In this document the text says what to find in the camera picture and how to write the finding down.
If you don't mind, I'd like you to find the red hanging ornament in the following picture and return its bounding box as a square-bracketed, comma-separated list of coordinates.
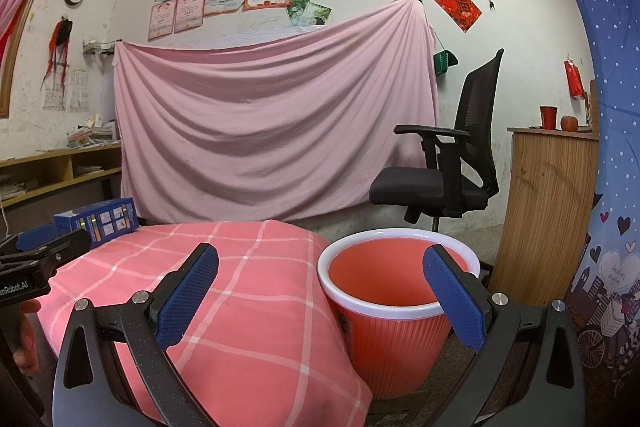
[564, 54, 585, 98]

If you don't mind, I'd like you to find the red plastic bucket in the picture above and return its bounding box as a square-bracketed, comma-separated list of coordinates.
[317, 229, 482, 400]

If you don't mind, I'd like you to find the person's left hand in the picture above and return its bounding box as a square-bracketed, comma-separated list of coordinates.
[12, 299, 42, 375]

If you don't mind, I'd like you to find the green photo print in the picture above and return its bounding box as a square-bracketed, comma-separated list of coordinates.
[300, 2, 332, 28]
[287, 0, 311, 26]

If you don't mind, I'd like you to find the stack of books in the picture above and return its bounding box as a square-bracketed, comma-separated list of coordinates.
[67, 114, 121, 149]

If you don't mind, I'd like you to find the red tassel wall decoration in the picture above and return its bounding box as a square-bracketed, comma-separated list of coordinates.
[41, 17, 74, 88]

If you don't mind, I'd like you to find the blue printed curtain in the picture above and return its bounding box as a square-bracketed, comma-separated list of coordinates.
[527, 0, 640, 427]

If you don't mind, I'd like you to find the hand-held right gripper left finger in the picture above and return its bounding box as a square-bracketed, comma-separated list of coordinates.
[51, 243, 221, 427]

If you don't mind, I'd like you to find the blue cardboard box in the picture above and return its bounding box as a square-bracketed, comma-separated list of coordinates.
[53, 198, 138, 249]

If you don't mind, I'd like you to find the red paper wall decoration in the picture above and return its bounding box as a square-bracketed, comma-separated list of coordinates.
[432, 0, 482, 32]

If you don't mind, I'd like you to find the black office chair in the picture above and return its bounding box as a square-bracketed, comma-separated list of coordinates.
[370, 48, 505, 233]

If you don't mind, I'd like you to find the pink checked blanket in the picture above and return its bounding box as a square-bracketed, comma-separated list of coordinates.
[35, 219, 373, 427]

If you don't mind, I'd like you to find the wooden cabinet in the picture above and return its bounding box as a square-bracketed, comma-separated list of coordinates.
[487, 126, 600, 293]

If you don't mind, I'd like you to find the paper wall calendar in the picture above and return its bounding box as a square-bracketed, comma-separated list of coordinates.
[44, 74, 68, 110]
[70, 68, 90, 112]

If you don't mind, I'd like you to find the pink hanging sheet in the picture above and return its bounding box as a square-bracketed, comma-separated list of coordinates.
[112, 0, 438, 223]

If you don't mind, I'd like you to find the wooden window frame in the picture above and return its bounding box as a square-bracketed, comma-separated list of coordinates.
[0, 0, 46, 118]

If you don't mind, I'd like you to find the small wall shelf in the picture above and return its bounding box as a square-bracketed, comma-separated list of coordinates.
[82, 38, 118, 56]

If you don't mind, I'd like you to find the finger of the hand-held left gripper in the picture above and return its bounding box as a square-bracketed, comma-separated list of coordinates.
[0, 229, 92, 280]
[0, 223, 57, 259]

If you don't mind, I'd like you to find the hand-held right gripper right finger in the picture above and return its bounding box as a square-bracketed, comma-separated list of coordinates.
[422, 245, 587, 427]

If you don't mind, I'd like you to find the wooden shelf unit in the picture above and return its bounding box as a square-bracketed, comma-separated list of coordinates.
[0, 142, 123, 208]

